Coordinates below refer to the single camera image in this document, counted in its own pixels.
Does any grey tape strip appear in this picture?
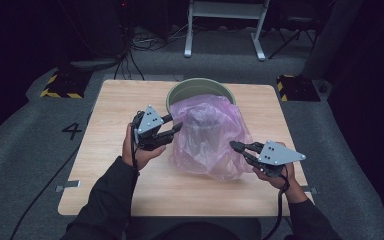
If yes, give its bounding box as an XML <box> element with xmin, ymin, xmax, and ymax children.
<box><xmin>55</xmin><ymin>179</ymin><xmax>82</xmax><ymax>194</ymax></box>

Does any green round bin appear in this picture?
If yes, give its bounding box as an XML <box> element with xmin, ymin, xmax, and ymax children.
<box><xmin>165</xmin><ymin>77</ymin><xmax>237</xmax><ymax>115</ymax></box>

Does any hand-held gripper cable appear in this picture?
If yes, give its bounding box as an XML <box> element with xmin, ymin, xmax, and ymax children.
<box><xmin>130</xmin><ymin>123</ymin><xmax>141</xmax><ymax>177</ymax></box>
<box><xmin>261</xmin><ymin>164</ymin><xmax>291</xmax><ymax>240</ymax></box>

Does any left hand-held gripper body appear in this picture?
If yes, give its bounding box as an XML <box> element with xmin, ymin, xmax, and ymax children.
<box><xmin>132</xmin><ymin>104</ymin><xmax>166</xmax><ymax>151</ymax></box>

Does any bundle of floor cables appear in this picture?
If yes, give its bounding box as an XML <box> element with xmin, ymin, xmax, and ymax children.
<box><xmin>112</xmin><ymin>23</ymin><xmax>188</xmax><ymax>82</ymax></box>

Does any long black floor cable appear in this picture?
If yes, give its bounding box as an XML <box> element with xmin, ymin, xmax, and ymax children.
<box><xmin>9</xmin><ymin>111</ymin><xmax>93</xmax><ymax>240</ymax></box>

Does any person's right hand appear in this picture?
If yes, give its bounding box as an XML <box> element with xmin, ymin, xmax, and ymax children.
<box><xmin>252</xmin><ymin>162</ymin><xmax>310</xmax><ymax>205</ymax></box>

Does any grey column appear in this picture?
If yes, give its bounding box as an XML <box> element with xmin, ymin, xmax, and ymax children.
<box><xmin>300</xmin><ymin>0</ymin><xmax>365</xmax><ymax>81</ymax></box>

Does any yellow black striped floor plate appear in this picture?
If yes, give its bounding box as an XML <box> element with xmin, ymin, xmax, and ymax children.
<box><xmin>39</xmin><ymin>69</ymin><xmax>93</xmax><ymax>100</ymax></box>
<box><xmin>276</xmin><ymin>74</ymin><xmax>322</xmax><ymax>103</ymax></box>

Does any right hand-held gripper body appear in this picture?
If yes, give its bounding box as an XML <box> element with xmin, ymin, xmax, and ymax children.
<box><xmin>253</xmin><ymin>139</ymin><xmax>307</xmax><ymax>178</ymax></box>

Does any white metal stand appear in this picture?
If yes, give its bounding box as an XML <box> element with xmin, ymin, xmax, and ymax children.
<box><xmin>183</xmin><ymin>0</ymin><xmax>271</xmax><ymax>62</ymax></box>

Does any pink plastic bag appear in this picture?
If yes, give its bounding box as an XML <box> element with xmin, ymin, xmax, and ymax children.
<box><xmin>168</xmin><ymin>93</ymin><xmax>255</xmax><ymax>182</ymax></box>

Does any right hand-held gripper cable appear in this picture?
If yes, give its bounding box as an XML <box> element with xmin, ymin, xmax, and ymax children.
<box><xmin>261</xmin><ymin>164</ymin><xmax>291</xmax><ymax>240</ymax></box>

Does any black tripod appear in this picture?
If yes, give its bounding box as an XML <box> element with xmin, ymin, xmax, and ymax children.
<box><xmin>267</xmin><ymin>14</ymin><xmax>318</xmax><ymax>61</ymax></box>

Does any left hand-held gripper cable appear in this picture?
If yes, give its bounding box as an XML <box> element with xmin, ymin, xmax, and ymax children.
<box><xmin>130</xmin><ymin>123</ymin><xmax>141</xmax><ymax>177</ymax></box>

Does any person's left hand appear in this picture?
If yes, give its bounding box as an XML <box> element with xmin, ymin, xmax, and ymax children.
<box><xmin>122</xmin><ymin>123</ymin><xmax>167</xmax><ymax>172</ymax></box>

